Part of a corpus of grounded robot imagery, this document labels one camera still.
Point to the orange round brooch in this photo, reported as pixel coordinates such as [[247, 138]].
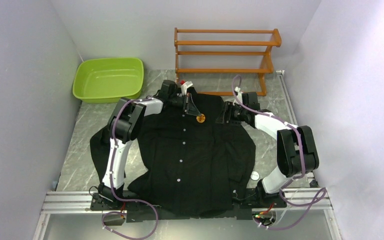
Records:
[[201, 118]]

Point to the black button shirt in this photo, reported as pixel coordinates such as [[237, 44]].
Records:
[[193, 168]]

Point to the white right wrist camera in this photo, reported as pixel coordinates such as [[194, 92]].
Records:
[[238, 96]]

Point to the aluminium table edge rail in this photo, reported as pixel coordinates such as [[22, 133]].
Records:
[[330, 218]]

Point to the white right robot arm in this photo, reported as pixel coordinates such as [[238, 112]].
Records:
[[296, 149]]

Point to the green plastic basin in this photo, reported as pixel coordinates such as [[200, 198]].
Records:
[[106, 80]]

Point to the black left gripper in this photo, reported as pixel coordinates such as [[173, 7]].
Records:
[[188, 106]]

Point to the orange wooden shoe rack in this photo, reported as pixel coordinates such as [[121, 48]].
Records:
[[226, 51]]

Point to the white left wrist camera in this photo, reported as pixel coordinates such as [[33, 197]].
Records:
[[184, 86]]

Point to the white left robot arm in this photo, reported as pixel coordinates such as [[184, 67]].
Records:
[[109, 147]]

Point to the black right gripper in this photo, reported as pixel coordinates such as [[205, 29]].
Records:
[[227, 108]]

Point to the white round brooch back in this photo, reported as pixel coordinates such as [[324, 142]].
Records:
[[254, 176]]

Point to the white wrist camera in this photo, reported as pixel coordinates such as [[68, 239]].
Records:
[[184, 86], [238, 96]]

